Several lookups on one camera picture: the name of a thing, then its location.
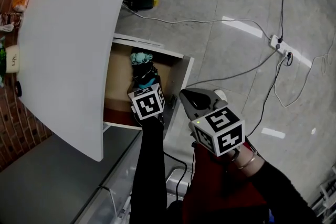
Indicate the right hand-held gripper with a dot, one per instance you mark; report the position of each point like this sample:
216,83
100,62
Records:
220,128

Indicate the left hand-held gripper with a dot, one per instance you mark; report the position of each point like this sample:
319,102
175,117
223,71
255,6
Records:
147,103

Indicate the black teal umbrella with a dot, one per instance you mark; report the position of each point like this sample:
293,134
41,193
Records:
141,65

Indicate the white wooden drawer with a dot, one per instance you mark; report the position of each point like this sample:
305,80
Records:
119,73

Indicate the person's left forearm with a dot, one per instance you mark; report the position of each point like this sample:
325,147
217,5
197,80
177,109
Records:
151,165

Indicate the person's right forearm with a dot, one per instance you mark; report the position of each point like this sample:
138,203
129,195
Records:
278,191

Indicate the person's red trousers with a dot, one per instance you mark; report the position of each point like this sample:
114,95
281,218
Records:
218,191

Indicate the white power strip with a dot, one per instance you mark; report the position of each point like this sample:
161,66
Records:
279,44

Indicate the grey metal cabinet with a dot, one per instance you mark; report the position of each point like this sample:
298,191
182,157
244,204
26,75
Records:
52,178

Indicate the black round object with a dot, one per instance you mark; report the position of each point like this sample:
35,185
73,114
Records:
18,89

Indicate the cream plant pot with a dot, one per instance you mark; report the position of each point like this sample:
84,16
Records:
12,59

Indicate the green plant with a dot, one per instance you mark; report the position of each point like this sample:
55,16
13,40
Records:
2,60

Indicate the small white device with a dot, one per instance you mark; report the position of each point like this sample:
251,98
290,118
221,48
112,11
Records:
6,27

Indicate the patterned cloth item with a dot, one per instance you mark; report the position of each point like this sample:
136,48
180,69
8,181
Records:
11,17

